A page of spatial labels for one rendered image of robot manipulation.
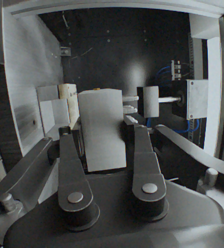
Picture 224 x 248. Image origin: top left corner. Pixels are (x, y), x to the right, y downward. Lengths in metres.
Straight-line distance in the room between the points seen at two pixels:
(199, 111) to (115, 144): 0.35
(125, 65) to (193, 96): 0.32
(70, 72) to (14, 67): 0.41
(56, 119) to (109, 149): 0.26
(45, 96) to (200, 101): 0.41
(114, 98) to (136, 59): 0.51
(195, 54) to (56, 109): 0.63
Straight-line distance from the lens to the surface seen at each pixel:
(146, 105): 0.41
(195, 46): 0.77
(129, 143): 0.16
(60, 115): 0.41
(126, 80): 0.65
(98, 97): 0.16
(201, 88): 0.48
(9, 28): 0.27
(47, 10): 0.28
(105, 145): 0.18
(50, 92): 0.32
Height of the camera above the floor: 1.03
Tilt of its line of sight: 6 degrees up
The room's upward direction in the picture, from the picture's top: 84 degrees clockwise
